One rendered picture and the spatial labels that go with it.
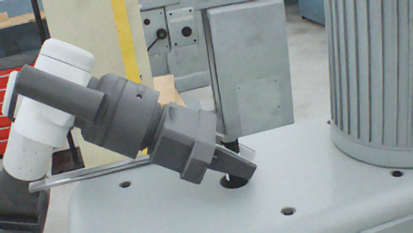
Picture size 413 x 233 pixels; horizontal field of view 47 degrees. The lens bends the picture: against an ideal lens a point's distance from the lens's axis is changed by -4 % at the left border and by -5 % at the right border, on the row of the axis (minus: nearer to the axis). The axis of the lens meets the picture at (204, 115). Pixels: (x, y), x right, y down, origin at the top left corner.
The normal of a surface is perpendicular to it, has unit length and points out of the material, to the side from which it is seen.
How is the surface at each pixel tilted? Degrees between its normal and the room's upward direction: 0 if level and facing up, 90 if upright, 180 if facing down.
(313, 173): 0
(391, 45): 90
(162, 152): 90
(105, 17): 90
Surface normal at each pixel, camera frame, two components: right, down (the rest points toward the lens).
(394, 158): -0.37, 0.43
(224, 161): -0.04, 0.41
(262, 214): -0.15, -0.91
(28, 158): 0.16, 0.62
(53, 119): 0.13, 0.01
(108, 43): 0.25, 0.36
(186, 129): 0.37, -0.84
